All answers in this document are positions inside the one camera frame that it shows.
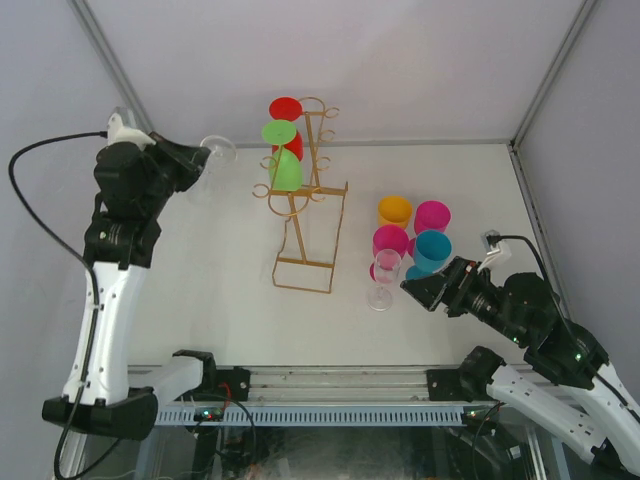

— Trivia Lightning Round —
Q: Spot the red plastic wine glass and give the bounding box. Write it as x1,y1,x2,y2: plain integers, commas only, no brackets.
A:
269,96,304,161

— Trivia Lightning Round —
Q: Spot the left green led board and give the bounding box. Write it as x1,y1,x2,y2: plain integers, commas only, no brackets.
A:
194,408,225,423

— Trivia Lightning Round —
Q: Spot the left black base bracket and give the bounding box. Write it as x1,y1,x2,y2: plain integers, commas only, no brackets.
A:
196,366,251,401

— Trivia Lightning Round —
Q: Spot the orange plastic wine glass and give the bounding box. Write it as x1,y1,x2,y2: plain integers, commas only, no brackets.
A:
377,196,413,229

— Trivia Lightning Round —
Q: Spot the cyan plastic wine glass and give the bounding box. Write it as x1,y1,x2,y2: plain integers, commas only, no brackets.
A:
405,230,453,280

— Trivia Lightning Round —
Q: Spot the left camera black cable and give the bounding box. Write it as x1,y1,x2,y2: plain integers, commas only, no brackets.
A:
8,130,124,480

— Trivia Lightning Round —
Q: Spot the right aluminium frame post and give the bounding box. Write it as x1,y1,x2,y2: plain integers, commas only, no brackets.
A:
510,0,600,150

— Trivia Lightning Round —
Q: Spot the black base bracket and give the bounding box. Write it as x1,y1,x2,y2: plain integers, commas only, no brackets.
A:
196,366,251,401
426,368,485,402

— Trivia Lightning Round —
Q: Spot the aluminium frame post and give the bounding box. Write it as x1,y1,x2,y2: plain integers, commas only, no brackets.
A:
67,0,153,135
510,0,600,150

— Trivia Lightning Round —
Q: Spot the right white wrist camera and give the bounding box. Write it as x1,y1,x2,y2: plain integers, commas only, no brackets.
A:
478,230,512,272

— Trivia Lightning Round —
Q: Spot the clear wine glass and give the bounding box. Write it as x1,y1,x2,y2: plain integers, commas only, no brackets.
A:
366,249,402,312
187,135,238,206

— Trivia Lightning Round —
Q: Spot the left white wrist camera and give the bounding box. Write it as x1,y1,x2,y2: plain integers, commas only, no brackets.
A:
107,106,156,150

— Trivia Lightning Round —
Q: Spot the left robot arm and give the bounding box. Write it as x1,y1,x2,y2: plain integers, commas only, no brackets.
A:
42,133,219,441

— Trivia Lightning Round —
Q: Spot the aluminium front rail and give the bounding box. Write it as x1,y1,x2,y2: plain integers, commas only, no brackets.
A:
124,364,564,404

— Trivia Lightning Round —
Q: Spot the green plastic wine glass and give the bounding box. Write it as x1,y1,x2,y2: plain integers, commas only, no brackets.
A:
261,119,303,192

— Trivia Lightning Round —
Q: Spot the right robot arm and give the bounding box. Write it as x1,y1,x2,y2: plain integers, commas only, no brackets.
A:
401,253,639,478

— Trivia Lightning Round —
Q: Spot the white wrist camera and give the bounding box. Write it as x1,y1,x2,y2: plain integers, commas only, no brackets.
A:
478,230,512,272
107,106,156,150

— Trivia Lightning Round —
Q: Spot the magenta wine glass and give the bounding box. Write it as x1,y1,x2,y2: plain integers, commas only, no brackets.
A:
408,200,452,256
370,225,409,278

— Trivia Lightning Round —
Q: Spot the camera black cable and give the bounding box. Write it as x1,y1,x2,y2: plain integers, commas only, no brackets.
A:
492,234,640,426
8,130,124,480

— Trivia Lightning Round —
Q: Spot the right green led board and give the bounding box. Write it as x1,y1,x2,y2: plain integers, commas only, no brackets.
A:
463,404,501,436

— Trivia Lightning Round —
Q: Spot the right black base bracket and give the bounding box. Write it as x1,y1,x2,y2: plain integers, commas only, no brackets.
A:
426,368,485,402

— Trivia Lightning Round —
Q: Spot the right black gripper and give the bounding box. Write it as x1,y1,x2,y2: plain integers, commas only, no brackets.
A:
400,253,528,345

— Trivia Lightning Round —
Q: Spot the left aluminium frame post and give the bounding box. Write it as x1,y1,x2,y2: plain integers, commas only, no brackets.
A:
67,0,153,135

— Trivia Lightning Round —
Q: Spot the green led board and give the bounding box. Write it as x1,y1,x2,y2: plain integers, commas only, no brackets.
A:
194,408,225,423
463,404,501,436

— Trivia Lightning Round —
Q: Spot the right camera black cable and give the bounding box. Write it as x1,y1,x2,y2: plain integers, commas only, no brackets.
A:
492,234,640,426

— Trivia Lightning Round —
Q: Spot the blue slotted cable duct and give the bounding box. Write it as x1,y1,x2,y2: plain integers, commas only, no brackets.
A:
155,405,465,427

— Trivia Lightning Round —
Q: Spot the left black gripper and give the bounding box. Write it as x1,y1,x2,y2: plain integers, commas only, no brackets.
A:
139,131,209,216

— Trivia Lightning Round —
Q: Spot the gold wire glass rack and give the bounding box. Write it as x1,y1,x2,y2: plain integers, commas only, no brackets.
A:
252,96,349,294

